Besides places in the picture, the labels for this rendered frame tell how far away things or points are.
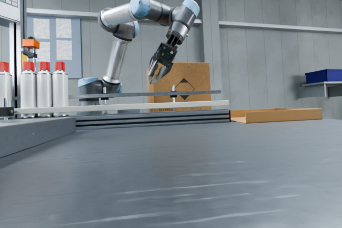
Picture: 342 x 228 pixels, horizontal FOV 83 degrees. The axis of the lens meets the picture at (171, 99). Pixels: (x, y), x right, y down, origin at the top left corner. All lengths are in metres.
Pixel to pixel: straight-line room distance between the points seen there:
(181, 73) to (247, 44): 3.21
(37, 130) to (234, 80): 3.54
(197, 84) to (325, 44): 4.62
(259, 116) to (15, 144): 0.68
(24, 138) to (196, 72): 0.77
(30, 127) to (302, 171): 0.45
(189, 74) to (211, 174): 0.80
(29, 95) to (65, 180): 0.64
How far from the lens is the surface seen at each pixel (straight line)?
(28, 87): 0.85
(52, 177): 0.25
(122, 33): 1.19
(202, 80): 1.00
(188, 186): 0.18
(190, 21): 0.81
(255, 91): 4.03
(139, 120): 0.72
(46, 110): 0.81
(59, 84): 0.82
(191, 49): 3.57
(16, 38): 1.09
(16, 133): 0.44
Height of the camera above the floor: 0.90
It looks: 2 degrees up
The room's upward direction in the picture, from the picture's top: 2 degrees counter-clockwise
